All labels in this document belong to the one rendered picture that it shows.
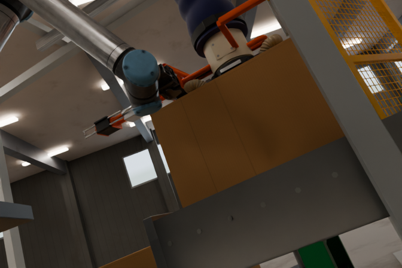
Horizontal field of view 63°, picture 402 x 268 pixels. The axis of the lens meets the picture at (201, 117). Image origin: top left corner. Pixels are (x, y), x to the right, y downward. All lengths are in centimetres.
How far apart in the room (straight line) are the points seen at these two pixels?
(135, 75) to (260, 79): 40
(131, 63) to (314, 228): 59
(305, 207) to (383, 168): 24
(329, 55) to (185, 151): 58
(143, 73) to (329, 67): 44
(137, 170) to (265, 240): 941
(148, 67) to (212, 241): 47
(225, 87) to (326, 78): 46
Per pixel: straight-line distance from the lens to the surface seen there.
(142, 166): 1017
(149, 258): 114
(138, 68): 86
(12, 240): 468
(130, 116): 138
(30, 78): 482
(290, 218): 83
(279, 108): 100
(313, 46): 69
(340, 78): 67
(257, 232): 85
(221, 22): 105
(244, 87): 104
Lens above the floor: 51
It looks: 19 degrees up
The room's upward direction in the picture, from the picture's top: 22 degrees counter-clockwise
